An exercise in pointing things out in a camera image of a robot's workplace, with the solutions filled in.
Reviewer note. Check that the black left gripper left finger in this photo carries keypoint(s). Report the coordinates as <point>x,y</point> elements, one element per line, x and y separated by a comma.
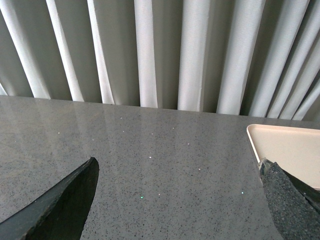
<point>58,214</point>

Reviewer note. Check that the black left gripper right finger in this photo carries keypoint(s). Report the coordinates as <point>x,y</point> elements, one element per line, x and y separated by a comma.
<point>294,205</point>

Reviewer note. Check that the beige rectangular tray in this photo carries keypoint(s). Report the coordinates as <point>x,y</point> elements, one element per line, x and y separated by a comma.
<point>296,150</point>

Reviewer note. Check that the white pleated curtain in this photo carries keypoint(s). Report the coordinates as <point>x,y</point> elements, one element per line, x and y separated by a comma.
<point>258,58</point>

